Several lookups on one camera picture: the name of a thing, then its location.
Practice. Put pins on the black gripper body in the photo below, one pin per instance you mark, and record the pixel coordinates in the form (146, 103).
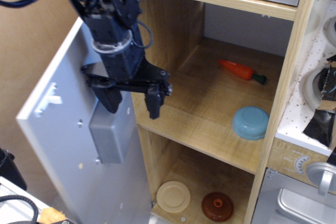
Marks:
(124, 66)

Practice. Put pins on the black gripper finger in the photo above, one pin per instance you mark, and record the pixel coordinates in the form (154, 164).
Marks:
(109, 97)
(154, 99)

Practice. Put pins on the grey fridge door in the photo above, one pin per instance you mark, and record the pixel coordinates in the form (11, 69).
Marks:
(55, 119)

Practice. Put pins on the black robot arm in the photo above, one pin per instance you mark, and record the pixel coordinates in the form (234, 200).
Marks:
(114, 26)

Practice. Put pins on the silver ice dispenser panel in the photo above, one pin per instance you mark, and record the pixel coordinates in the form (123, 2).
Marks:
(112, 132)

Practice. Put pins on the orange toy carrot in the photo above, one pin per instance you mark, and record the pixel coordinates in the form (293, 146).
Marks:
(242, 71)

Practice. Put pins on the teal toy bowl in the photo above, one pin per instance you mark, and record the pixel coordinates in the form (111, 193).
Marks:
(250, 123)

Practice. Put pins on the beige toy plate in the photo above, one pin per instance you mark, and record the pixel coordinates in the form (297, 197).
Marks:
(173, 196)

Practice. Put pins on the brown toy lid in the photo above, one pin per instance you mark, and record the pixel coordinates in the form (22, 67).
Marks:
(217, 207)

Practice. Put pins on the orange tape piece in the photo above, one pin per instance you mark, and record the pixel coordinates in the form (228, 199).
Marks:
(51, 215)

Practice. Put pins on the grey oven door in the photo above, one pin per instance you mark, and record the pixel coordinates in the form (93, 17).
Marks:
(283, 199)

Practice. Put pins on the torn black burner piece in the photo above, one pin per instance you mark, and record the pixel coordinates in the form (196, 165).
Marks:
(324, 108)

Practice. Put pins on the white speckled stove top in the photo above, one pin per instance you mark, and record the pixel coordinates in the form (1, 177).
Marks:
(318, 45)

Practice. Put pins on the silver oven knob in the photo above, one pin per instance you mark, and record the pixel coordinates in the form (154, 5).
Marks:
(322, 175)

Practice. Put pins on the wooden fridge cabinet frame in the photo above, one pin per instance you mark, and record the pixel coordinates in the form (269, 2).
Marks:
(193, 140)

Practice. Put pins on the aluminium rail base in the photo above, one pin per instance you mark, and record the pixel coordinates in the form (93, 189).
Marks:
(18, 206)

